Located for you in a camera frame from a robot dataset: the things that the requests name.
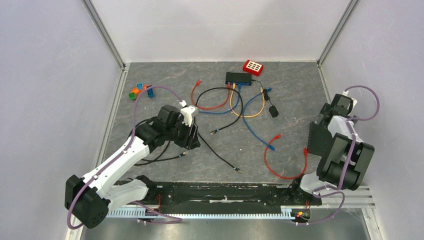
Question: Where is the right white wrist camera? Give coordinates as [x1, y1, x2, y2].
[342, 90, 358, 112]

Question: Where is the red keypad box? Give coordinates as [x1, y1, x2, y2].
[242, 60, 264, 77]

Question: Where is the black network switch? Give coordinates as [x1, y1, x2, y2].
[225, 72, 252, 86]

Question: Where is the red ethernet cable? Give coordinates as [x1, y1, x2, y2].
[263, 133, 309, 181]
[190, 79, 232, 111]

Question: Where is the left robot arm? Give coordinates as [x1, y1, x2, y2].
[64, 105, 200, 229]

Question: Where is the long black cable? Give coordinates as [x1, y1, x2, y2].
[194, 86, 245, 174]

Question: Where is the colourful toy block chain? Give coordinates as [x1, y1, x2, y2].
[129, 82, 156, 101]

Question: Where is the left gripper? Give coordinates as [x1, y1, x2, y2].
[165, 117, 201, 150]

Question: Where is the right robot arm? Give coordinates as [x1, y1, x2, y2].
[288, 93, 375, 204]

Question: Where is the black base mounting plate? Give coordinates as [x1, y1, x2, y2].
[137, 175, 322, 215]

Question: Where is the yellow ethernet cable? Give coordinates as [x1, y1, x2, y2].
[229, 83, 267, 119]

